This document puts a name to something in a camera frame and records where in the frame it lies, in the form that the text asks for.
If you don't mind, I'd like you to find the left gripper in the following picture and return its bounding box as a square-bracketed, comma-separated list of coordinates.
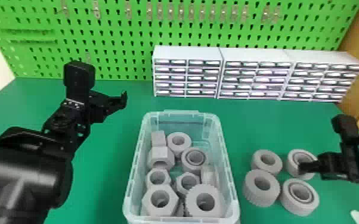
[85, 91, 128, 123]

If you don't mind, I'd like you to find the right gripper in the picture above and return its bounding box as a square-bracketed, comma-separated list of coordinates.
[298, 142, 359, 185]

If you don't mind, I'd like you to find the clear bin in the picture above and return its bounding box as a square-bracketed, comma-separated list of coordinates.
[122, 110, 242, 224]

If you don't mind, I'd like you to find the grey nut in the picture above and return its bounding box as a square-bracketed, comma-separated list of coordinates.
[173, 172, 202, 198]
[150, 130, 168, 148]
[200, 165, 220, 189]
[144, 168, 172, 190]
[140, 183, 180, 218]
[146, 145, 177, 172]

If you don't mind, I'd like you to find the white drawer cabinet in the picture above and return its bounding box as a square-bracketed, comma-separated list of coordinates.
[216, 47, 297, 101]
[151, 45, 224, 99]
[280, 49, 359, 104]

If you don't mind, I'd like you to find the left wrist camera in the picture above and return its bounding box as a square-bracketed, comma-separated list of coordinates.
[63, 61, 97, 105]

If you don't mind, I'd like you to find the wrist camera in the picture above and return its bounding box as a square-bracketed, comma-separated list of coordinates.
[63, 61, 97, 105]
[330, 113, 359, 147]

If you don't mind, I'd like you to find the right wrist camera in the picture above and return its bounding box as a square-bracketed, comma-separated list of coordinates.
[330, 113, 359, 147]

